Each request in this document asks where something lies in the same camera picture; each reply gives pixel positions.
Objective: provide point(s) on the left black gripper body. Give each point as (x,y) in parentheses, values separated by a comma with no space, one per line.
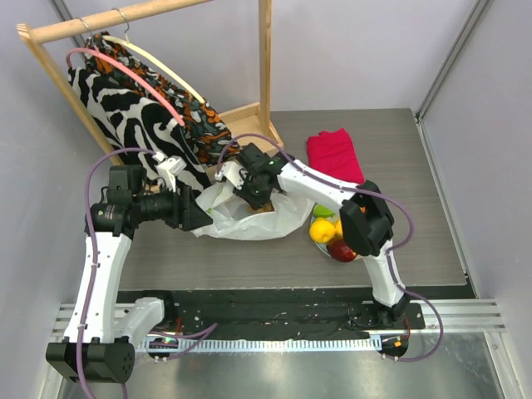
(178,216)

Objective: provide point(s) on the aluminium rail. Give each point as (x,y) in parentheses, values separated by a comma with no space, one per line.
(465,322)

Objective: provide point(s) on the pink hanger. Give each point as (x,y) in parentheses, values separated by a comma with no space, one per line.
(131,74)

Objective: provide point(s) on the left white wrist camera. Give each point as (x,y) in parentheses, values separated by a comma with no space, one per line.
(168,169)

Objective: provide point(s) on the black white zebra garment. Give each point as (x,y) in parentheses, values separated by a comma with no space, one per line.
(128,120)

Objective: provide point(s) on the orange patterned garment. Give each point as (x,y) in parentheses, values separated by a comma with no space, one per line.
(205,132)

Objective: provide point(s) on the brown fake fruit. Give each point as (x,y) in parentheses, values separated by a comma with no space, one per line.
(262,209)

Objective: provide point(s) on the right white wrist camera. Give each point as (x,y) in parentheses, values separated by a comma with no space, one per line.
(232,172)

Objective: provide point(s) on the white plastic bag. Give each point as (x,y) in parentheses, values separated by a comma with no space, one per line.
(233,219)

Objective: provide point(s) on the green fake fruit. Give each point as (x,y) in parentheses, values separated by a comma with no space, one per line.
(320,211)

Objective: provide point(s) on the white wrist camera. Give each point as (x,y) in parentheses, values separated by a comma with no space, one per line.
(168,169)
(232,172)

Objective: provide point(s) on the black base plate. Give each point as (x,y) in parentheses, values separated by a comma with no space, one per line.
(279,295)

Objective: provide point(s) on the red cloth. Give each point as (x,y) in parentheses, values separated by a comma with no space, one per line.
(333,153)

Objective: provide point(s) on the wooden clothes rack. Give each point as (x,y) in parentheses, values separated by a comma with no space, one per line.
(248,124)

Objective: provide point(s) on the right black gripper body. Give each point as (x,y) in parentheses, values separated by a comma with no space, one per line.
(253,195)

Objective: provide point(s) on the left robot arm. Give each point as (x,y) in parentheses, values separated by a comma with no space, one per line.
(95,347)

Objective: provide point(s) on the dark red fake apple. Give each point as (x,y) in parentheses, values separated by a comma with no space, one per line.
(340,251)

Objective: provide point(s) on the cream hanger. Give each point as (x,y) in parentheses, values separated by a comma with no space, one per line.
(156,62)

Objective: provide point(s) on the yellow fake orange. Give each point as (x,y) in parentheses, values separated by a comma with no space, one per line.
(322,231)

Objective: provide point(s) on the white slotted cable duct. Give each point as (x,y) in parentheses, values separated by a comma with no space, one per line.
(373,343)

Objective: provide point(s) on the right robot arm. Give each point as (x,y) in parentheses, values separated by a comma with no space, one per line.
(364,214)

